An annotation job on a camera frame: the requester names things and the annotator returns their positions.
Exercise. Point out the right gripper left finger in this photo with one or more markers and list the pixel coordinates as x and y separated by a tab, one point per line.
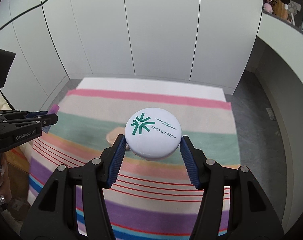
53	214

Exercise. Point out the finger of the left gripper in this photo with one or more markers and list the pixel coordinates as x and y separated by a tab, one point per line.
48	120
27	114

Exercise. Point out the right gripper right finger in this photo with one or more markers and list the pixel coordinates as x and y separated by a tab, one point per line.
251	214

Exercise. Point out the white round compact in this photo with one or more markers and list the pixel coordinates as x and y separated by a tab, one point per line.
153	134

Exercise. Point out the person's left hand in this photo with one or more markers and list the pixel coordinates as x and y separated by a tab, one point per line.
5	191

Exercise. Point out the brown cardboard box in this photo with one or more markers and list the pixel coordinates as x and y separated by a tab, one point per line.
18	171

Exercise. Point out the beige powder puff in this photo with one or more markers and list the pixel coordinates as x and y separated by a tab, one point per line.
113	134

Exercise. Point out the colourful striped cloth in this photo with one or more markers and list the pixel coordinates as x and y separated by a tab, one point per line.
152	197

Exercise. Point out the brown box on shelf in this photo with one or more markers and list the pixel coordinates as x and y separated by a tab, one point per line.
279	9

